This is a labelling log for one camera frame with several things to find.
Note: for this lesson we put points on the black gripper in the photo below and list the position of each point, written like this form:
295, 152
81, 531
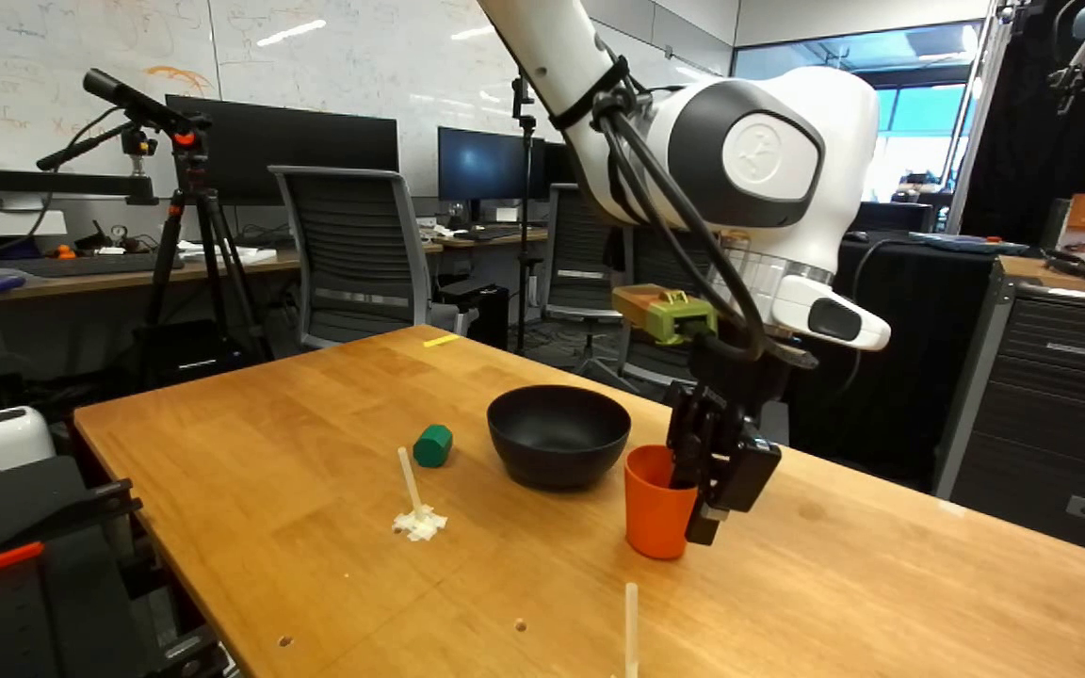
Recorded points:
733, 400

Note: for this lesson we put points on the orange plastic cup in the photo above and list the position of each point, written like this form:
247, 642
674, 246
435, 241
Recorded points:
656, 520

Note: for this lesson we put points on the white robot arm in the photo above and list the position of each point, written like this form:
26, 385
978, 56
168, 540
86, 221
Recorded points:
757, 152

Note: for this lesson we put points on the black bowl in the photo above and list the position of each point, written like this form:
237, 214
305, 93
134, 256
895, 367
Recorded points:
556, 456

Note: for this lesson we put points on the black covered desk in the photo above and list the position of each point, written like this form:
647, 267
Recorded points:
922, 363

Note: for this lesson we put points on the dark office chair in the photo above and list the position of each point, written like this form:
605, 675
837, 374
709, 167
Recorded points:
582, 246

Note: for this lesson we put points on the small green block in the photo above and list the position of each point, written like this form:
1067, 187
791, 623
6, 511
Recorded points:
431, 447

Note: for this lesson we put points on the yellow tape strip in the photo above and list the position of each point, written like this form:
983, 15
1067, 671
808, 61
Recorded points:
438, 339

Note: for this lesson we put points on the thin white stick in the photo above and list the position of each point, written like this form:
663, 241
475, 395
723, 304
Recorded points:
409, 479

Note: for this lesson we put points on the thin black tripod pole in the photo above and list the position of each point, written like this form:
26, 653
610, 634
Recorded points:
524, 226

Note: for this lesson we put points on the small black computer monitor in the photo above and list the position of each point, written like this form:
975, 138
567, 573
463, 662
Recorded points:
556, 162
482, 162

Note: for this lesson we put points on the gray drawer cabinet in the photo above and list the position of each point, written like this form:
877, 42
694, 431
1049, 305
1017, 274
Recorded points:
1056, 400

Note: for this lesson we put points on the gray mesh office chair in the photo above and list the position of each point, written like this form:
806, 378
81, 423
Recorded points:
355, 251

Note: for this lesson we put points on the black backdrop cloth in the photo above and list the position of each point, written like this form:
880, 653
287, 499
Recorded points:
1020, 138

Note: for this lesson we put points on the large black monitor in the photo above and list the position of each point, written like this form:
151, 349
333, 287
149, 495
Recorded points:
305, 143

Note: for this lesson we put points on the long wooden desk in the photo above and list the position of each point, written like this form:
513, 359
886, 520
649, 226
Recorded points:
94, 280

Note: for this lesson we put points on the orange black bar clamp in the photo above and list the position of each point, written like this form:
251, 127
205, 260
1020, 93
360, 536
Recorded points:
11, 558

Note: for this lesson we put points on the flat white box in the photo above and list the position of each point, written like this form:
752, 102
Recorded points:
11, 223

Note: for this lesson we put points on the black camera tripod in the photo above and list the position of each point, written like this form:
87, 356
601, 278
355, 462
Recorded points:
194, 175

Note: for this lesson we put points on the black camera bar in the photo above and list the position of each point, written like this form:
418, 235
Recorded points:
131, 94

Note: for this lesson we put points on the black wall shelf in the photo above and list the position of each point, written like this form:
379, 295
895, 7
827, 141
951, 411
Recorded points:
18, 181

